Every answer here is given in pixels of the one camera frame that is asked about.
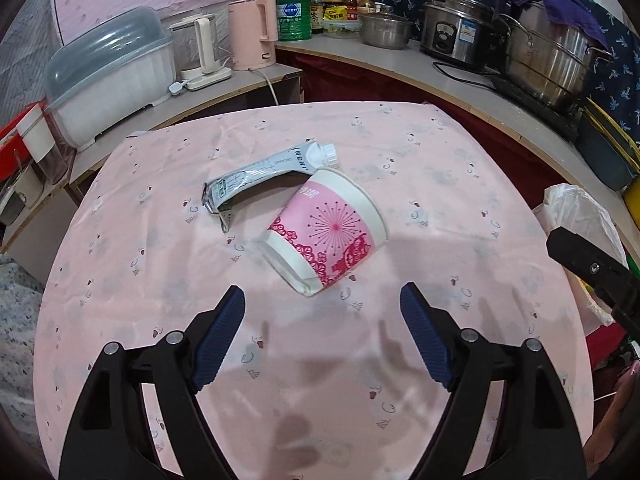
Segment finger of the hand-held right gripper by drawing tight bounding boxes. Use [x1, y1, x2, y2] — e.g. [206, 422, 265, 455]
[546, 227, 640, 331]

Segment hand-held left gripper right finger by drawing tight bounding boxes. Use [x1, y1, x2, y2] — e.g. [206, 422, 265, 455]
[399, 281, 587, 480]

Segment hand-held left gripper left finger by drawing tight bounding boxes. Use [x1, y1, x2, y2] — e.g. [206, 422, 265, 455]
[59, 284, 247, 480]

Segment white plastic bag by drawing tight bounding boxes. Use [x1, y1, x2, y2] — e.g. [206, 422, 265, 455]
[532, 184, 631, 328]

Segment pink paper cup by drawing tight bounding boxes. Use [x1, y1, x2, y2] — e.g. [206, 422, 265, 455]
[257, 167, 390, 297]

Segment silver squeezed tube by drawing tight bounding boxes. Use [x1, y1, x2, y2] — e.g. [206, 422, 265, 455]
[202, 141, 341, 233]

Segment pink printed tablecloth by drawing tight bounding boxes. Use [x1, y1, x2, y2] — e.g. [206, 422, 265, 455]
[32, 100, 596, 480]

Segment stack of yellow-rimmed bowls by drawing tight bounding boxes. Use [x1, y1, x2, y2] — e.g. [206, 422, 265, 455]
[575, 97, 640, 191]

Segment black induction cooker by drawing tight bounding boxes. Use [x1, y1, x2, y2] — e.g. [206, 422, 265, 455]
[482, 75, 586, 143]

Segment grey floral bedding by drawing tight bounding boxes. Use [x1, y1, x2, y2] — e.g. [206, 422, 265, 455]
[0, 255, 51, 461]

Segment large steel steamer pot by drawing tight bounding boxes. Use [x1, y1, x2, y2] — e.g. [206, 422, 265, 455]
[492, 0, 613, 116]

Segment purple cloth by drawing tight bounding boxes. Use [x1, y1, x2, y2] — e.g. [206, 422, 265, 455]
[496, 0, 608, 51]

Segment dark red curtain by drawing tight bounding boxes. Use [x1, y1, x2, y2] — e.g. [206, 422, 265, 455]
[275, 47, 576, 211]

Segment white tumbler bottle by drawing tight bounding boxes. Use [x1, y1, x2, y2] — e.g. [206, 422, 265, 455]
[17, 105, 76, 186]

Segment steel rice cooker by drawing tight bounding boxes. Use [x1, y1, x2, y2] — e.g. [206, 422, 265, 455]
[419, 0, 501, 72]

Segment white dish drainer with lid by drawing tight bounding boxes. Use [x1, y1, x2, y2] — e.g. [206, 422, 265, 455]
[44, 6, 173, 152]

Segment white glass kettle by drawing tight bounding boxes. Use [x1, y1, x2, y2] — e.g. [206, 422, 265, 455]
[167, 15, 233, 92]

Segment red box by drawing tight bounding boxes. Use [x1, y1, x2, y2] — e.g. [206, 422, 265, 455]
[0, 102, 48, 178]

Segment pink electric kettle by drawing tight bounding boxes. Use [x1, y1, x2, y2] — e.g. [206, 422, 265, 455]
[227, 0, 279, 72]

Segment small steel pot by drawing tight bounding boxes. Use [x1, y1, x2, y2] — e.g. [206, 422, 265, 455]
[359, 6, 415, 51]

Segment clear food container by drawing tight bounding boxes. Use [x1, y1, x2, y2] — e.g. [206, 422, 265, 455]
[320, 20, 363, 40]

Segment green tin can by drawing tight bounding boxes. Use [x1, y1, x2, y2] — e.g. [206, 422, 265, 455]
[276, 0, 313, 42]

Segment grey striped cloth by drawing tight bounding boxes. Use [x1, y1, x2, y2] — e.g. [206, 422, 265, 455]
[0, 0, 66, 111]

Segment black power cable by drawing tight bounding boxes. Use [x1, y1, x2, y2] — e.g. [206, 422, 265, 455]
[432, 60, 501, 86]

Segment white power cord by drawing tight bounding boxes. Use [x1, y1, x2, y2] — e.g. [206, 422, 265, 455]
[250, 67, 281, 107]

